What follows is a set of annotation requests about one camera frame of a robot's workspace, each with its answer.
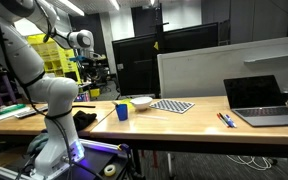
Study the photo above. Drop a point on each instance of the blue pen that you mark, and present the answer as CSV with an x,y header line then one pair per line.
x,y
231,121

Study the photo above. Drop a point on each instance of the large black screen panel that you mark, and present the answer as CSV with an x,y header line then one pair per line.
x,y
137,66

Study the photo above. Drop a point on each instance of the gray keyboard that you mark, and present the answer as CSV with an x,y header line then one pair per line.
x,y
29,113

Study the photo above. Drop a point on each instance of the aluminium frame rail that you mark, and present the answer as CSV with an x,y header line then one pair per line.
x,y
4,173
100,146

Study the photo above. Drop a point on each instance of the blue plastic cup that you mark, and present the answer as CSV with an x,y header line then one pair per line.
x,y
121,112

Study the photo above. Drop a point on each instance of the white tape roll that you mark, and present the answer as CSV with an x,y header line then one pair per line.
x,y
109,170

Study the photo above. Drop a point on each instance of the red pen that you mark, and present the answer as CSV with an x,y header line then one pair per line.
x,y
222,120

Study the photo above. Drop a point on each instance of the gray open laptop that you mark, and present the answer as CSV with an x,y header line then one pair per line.
x,y
260,100

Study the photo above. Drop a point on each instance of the black pen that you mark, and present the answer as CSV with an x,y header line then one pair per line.
x,y
224,119

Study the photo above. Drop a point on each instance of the long ceiling light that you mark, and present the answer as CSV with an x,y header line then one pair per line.
x,y
70,6
114,4

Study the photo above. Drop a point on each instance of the gray partition ledge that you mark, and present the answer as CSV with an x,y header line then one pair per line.
x,y
272,57

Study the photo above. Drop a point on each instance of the teal cloth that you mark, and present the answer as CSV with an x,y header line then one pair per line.
x,y
37,143

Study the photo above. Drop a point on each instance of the yellow plastic bowl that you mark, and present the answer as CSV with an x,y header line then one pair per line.
x,y
127,101

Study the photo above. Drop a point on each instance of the green flat tool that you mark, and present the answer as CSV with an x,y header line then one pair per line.
x,y
9,109

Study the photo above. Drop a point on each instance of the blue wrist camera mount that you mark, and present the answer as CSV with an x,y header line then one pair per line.
x,y
78,58

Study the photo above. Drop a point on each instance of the white bowl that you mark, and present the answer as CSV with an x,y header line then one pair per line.
x,y
141,102

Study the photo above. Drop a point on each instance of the white partition board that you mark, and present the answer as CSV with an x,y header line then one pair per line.
x,y
217,70

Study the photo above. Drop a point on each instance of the thin black stick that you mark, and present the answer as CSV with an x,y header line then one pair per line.
x,y
84,106

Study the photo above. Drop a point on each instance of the yellow storage shelving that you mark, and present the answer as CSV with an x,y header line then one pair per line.
x,y
54,56

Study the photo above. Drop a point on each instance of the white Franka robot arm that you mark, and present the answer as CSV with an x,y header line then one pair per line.
x,y
54,93

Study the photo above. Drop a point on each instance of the black cloth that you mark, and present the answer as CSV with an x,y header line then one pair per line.
x,y
84,119

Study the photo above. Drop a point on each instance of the yellow floor crate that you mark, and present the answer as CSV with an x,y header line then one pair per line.
x,y
94,92

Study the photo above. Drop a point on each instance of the checkerboard calibration mat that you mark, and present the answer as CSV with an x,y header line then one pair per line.
x,y
172,105

